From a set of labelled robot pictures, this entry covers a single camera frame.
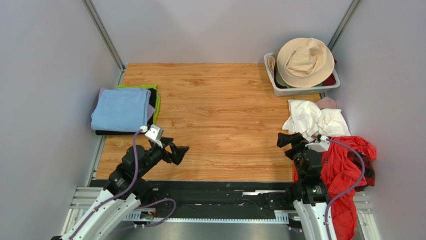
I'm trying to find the folded light blue shirt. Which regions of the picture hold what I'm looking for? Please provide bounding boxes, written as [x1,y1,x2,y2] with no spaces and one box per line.
[91,87,152,133]

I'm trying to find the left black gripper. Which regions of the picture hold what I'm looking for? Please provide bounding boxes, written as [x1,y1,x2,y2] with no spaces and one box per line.
[136,137,189,178]

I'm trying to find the folded black garment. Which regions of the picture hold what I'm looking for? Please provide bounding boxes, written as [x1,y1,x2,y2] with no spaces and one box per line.
[95,87,159,137]

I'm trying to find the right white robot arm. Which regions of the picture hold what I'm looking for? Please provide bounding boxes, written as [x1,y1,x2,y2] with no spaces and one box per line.
[277,133,337,240]

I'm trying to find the white perforated plastic basket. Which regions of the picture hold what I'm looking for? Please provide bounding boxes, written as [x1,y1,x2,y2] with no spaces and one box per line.
[264,52,341,97]

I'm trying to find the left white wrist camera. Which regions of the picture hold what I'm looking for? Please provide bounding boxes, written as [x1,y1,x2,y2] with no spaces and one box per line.
[140,124,164,149]

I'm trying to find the dark red garment in basket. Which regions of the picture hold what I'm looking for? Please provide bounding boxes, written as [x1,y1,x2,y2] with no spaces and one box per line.
[322,73,337,87]

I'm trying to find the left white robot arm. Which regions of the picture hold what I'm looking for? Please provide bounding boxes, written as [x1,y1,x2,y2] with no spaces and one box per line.
[55,137,190,240]

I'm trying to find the folded lime green shorts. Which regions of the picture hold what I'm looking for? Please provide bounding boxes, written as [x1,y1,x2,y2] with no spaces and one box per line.
[117,84,161,125]

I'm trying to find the pink garment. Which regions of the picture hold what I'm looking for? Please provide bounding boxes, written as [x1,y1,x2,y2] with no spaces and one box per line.
[316,97,337,110]

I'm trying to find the red t-shirt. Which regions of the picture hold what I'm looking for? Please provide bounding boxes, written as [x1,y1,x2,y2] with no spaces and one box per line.
[292,135,378,240]

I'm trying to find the white crumpled shirt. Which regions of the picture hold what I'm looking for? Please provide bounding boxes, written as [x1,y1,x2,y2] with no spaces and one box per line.
[282,100,352,140]

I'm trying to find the red black plaid shirt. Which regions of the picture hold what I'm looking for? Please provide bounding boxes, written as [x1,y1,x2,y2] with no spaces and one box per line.
[348,152,376,192]

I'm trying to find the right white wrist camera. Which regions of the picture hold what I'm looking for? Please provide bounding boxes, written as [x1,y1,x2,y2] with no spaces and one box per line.
[306,135,331,153]

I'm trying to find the teal garment in basket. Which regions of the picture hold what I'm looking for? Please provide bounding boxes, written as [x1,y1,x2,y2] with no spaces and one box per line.
[285,83,323,89]

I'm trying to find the aluminium frame rail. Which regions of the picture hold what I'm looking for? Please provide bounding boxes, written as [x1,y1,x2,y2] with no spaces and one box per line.
[59,186,382,240]

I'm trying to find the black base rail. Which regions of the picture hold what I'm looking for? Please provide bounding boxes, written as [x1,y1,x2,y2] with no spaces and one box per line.
[89,179,300,221]

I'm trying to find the beige bucket hat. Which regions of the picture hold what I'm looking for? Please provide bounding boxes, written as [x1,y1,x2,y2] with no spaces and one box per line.
[276,38,336,88]

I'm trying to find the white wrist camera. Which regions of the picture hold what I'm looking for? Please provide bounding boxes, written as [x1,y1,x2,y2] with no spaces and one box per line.
[306,135,331,153]
[140,124,164,149]

